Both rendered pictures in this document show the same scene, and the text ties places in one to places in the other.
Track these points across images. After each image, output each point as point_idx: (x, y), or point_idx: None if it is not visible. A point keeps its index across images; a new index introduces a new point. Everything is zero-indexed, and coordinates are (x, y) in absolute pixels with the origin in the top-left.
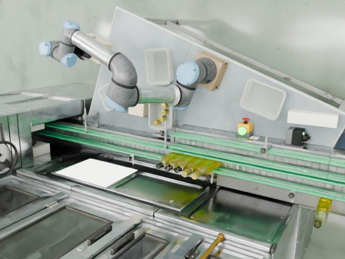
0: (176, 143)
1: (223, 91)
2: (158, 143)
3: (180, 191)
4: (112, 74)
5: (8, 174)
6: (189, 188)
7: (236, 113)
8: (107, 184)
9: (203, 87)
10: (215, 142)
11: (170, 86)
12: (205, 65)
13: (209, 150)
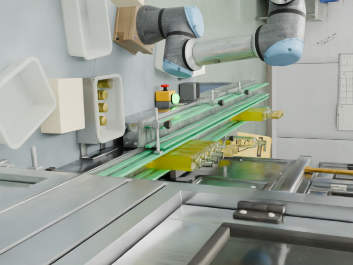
0: (144, 145)
1: (138, 56)
2: (127, 159)
3: (219, 185)
4: (299, 6)
5: None
6: (206, 182)
7: (149, 83)
8: None
9: (146, 49)
10: (191, 114)
11: (194, 40)
12: None
13: (176, 133)
